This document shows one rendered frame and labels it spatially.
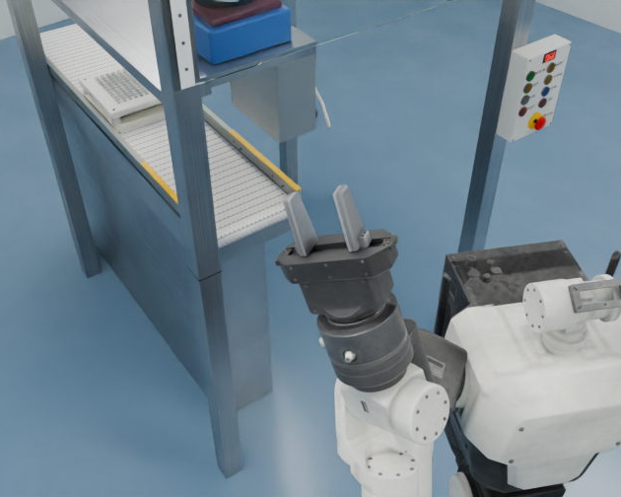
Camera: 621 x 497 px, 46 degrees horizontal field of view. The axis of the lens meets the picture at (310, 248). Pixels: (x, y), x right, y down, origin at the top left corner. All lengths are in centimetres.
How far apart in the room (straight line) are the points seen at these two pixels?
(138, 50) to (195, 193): 33
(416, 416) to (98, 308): 229
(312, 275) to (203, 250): 99
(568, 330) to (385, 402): 35
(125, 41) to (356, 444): 112
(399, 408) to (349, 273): 16
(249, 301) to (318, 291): 149
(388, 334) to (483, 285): 42
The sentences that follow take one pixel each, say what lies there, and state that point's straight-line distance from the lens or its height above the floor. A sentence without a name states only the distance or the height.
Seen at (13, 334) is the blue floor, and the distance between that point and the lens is 298.
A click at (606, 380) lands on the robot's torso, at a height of 127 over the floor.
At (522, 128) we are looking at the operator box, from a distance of 220.
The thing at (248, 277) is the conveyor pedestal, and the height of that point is 58.
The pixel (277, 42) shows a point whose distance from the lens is 154.
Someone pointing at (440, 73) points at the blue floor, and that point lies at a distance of 442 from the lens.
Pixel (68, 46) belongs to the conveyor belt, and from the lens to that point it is 278.
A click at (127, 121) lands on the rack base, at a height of 92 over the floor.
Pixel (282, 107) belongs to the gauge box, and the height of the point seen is 120.
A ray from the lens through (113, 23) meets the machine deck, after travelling 182.
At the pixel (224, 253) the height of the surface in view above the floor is 81.
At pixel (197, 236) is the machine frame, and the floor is 99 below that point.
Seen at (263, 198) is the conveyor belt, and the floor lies 89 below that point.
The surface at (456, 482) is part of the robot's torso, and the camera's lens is 140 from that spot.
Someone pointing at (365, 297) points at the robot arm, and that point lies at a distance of 73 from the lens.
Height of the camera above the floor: 207
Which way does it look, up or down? 42 degrees down
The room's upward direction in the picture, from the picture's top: straight up
